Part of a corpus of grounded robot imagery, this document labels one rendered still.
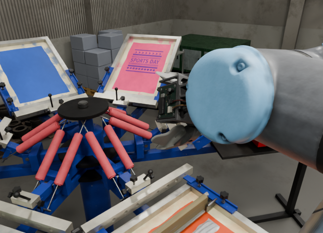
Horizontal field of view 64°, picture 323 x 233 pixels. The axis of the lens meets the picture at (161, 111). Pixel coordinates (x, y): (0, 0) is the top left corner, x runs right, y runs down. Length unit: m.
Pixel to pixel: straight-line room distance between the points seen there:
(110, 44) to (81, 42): 0.53
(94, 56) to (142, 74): 2.74
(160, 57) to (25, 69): 1.22
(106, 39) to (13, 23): 1.59
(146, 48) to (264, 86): 2.49
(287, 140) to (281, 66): 0.05
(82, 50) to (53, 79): 2.86
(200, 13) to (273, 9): 2.08
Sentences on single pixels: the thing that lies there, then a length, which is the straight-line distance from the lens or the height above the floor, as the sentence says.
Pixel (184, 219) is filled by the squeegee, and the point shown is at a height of 1.03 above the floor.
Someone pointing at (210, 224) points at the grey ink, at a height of 0.96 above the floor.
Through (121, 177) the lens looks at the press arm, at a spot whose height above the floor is 1.04.
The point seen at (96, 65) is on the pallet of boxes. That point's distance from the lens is 5.12.
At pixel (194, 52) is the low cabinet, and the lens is 6.36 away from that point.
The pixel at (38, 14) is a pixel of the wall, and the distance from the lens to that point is 5.47.
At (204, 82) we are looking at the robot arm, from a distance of 0.20.
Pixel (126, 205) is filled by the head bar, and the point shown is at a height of 1.04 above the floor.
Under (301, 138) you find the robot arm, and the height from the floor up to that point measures 1.90.
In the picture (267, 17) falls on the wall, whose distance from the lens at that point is 7.69.
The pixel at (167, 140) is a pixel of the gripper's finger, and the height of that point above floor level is 1.74.
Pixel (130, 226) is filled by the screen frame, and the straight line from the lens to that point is 1.32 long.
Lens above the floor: 1.99
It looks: 26 degrees down
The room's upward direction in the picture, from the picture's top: straight up
